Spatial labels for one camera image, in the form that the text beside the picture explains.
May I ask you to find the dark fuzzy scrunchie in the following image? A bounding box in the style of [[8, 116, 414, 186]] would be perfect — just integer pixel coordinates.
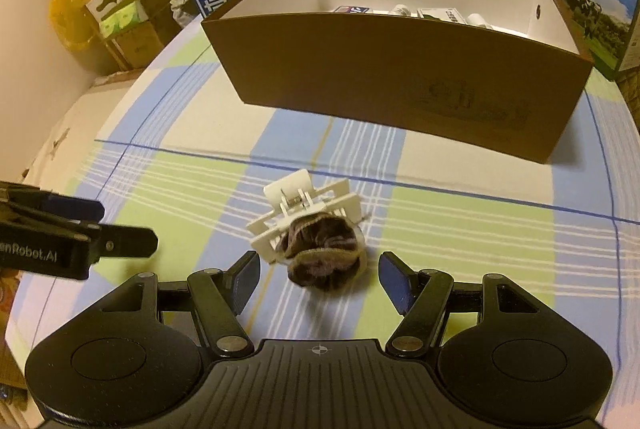
[[277, 212, 368, 293]]

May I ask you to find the white cream tube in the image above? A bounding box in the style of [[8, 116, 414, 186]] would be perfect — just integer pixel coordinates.
[[466, 13, 492, 30]]

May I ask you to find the clear blue floss box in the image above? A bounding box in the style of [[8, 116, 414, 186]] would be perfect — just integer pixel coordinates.
[[332, 6, 372, 14]]

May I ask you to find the green white spray box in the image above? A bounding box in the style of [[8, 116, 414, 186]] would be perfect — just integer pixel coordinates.
[[416, 8, 466, 24]]

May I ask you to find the small white medicine bottle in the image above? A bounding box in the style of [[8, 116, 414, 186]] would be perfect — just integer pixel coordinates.
[[390, 4, 412, 16]]

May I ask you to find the checkered bed sheet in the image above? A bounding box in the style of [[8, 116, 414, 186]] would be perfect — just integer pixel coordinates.
[[6, 24, 639, 428]]

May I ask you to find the cardboard box with tissue packs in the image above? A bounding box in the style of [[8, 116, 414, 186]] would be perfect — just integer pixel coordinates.
[[86, 0, 182, 71]]

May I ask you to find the brown cardboard storage box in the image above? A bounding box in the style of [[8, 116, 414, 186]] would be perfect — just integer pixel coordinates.
[[202, 0, 593, 163]]

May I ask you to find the white plastic bag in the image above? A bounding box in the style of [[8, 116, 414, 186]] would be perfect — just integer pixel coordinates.
[[170, 0, 200, 28]]

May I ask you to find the yellow plastic bag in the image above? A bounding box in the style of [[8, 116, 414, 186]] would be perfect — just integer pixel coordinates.
[[48, 0, 96, 52]]

